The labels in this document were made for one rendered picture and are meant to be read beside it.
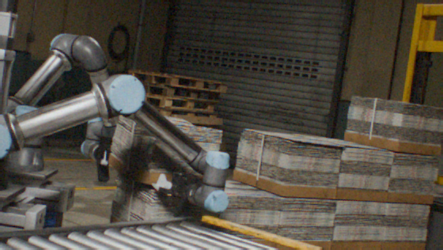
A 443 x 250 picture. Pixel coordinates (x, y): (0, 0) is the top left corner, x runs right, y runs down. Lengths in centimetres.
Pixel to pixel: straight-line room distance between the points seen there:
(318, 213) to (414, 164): 57
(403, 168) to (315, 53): 717
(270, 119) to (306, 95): 73
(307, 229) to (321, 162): 29
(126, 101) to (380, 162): 141
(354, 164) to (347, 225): 27
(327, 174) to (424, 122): 60
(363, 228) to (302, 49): 742
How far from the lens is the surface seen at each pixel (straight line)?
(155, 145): 255
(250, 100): 1085
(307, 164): 292
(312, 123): 1026
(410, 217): 338
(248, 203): 279
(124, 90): 212
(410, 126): 328
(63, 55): 296
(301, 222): 297
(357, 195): 312
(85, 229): 195
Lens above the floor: 123
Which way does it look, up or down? 3 degrees down
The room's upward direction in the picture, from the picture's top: 8 degrees clockwise
